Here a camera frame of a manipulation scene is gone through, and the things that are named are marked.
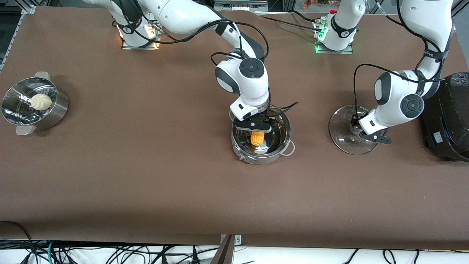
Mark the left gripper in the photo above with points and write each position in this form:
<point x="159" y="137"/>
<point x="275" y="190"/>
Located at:
<point x="354" y="121"/>

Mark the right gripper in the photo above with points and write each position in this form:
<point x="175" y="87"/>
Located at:
<point x="270" y="120"/>

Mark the yellow corn cob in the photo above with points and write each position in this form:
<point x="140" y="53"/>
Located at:
<point x="257" y="138"/>

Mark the glass pot lid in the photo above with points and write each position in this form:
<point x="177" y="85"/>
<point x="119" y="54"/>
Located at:
<point x="340" y="128"/>

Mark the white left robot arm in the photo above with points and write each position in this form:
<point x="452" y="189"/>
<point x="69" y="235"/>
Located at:
<point x="428" y="22"/>

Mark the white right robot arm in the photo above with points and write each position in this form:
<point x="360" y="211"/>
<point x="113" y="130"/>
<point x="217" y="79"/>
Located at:
<point x="183" y="14"/>

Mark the steel steamer pot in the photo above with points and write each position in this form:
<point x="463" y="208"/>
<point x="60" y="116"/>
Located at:
<point x="55" y="110"/>

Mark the black rice cooker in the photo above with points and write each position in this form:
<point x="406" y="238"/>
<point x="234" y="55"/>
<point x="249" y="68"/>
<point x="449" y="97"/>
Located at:
<point x="449" y="124"/>

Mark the brown table cover sheet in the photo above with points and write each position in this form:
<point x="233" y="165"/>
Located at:
<point x="220" y="198"/>

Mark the grey metal box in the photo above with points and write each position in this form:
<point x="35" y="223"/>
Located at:
<point x="240" y="4"/>

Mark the brown angled bar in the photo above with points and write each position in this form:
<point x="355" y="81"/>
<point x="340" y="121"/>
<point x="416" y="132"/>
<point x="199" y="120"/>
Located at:
<point x="224" y="255"/>

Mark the white steamed bun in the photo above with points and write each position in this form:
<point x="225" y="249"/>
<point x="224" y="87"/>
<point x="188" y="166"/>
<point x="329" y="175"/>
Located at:
<point x="41" y="102"/>

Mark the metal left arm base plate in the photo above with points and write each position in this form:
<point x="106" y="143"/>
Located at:
<point x="348" y="52"/>

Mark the metal table edge bracket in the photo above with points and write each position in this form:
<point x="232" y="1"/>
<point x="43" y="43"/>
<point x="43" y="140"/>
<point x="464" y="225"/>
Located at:
<point x="238" y="239"/>

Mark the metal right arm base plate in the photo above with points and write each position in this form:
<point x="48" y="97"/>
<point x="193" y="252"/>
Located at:
<point x="158" y="42"/>

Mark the aluminium frame profile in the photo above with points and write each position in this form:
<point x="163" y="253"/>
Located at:
<point x="458" y="9"/>
<point x="28" y="10"/>

